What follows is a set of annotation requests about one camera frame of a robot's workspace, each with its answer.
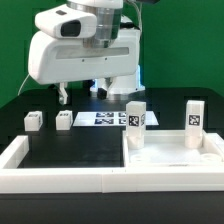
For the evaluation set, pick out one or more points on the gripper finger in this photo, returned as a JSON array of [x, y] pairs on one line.
[[63, 96], [103, 87]]

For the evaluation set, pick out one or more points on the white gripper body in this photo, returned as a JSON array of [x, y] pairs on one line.
[[74, 45]]

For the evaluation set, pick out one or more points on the white square tabletop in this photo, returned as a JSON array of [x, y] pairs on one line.
[[167, 148]]

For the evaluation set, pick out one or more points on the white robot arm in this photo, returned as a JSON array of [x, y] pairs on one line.
[[122, 85]]

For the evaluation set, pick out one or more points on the white marker sheet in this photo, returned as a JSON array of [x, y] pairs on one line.
[[109, 118]]

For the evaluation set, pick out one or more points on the white U-shaped fence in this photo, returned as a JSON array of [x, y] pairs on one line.
[[14, 179]]

